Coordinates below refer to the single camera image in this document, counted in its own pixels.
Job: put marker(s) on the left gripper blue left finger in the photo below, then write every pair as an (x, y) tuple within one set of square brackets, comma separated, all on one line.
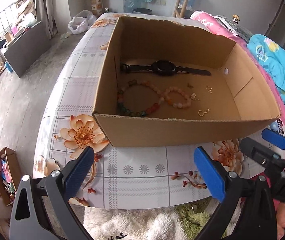
[(29, 219)]

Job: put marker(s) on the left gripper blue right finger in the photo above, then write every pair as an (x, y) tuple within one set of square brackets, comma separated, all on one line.
[(257, 219)]

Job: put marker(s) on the small gold earring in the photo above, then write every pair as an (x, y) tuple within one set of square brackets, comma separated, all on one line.
[(202, 113)]

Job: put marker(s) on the gold chain clasp jewelry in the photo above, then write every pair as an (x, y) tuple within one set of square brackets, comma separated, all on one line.
[(194, 97)]

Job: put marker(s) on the purple black smart watch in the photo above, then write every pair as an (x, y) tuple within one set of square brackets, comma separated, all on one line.
[(162, 68)]

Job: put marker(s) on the operator hand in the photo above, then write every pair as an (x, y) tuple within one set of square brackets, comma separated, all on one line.
[(280, 215)]

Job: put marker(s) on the green fluffy fabric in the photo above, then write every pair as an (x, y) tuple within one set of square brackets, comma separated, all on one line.
[(195, 215)]

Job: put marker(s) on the brown paper gift bag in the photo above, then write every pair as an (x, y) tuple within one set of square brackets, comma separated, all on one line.
[(10, 175)]

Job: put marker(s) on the turquoise floral quilt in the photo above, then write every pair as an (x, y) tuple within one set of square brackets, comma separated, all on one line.
[(272, 58)]

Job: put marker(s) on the white fluffy robe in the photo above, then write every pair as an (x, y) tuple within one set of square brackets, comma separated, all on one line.
[(161, 223)]

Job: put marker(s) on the brown cardboard box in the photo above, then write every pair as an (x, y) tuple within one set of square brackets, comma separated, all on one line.
[(147, 110)]

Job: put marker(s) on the dark grey cabinet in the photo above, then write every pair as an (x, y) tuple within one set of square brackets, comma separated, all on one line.
[(25, 50)]

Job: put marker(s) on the white plastic bag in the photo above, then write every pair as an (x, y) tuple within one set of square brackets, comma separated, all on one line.
[(81, 22)]

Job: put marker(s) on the grey curtain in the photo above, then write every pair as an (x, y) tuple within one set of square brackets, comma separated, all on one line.
[(44, 13)]

